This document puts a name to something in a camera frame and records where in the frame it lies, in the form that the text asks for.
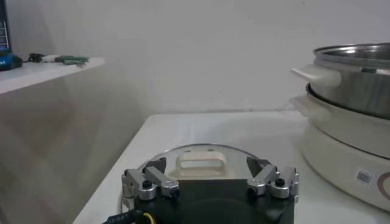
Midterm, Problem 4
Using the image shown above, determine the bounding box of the green circuit board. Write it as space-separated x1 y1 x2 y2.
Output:
54 55 90 66

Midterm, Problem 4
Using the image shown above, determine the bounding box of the white side table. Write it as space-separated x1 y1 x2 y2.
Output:
0 57 105 95

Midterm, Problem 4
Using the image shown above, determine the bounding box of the glass lid with cream handle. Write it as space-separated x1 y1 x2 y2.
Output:
120 143 260 214

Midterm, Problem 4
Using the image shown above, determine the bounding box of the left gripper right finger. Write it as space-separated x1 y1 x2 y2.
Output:
246 156 300 200

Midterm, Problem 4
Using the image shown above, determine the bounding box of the blue computer mouse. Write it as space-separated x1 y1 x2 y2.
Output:
0 51 24 72

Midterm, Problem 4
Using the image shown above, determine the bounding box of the cream electric cooker pot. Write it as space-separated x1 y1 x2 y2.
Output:
289 83 390 213

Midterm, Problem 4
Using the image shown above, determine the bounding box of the stainless steel steamer basket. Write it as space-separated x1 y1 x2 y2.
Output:
291 42 390 120

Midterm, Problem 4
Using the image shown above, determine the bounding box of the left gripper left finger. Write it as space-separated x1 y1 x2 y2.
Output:
121 156 180 201

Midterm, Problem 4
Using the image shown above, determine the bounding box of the black coiled cable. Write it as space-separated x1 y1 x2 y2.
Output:
27 52 46 63

